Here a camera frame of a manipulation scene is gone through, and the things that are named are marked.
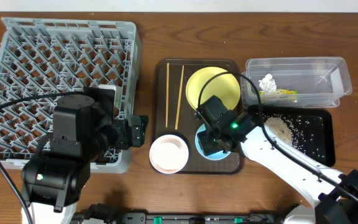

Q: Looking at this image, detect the light blue bowl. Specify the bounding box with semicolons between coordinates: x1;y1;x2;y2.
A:
195;124;230;161

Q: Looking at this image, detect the white cup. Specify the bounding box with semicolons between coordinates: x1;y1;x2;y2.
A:
98;84;123;118

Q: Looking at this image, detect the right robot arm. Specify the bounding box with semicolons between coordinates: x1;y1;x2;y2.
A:
197;110;358;223

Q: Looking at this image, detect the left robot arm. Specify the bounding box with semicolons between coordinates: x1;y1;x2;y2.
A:
22;93;149;223

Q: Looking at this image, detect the clear plastic waste bin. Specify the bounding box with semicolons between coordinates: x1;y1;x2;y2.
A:
243;57;352;108

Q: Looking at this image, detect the black waste tray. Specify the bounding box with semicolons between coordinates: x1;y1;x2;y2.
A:
262;106;336;167

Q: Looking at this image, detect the grey dishwasher rack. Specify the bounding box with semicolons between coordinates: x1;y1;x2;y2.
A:
0;17;142;169

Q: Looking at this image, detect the dark brown serving tray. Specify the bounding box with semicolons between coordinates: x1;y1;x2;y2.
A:
152;58;244;175

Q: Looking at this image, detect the pink bowl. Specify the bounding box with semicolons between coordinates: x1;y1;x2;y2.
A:
149;134;189;174

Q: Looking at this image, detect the right wooden chopstick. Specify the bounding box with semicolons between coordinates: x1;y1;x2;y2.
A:
175;65;185;130

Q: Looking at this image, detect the wooden chopstick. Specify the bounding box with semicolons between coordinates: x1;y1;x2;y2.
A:
165;63;170;128
175;65;185;130

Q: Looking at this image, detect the yellow plate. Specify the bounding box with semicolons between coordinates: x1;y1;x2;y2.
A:
186;67;241;110

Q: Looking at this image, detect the left wooden chopstick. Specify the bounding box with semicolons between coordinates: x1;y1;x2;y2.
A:
165;63;170;128

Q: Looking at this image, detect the crumpled white paper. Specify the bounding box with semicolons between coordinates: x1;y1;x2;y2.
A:
259;73;277;95

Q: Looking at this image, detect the yellow green wrapper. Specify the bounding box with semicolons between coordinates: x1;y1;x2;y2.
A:
259;89;298;95

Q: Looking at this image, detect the spilled rice pile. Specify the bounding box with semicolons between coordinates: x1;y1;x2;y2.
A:
263;113;326;160

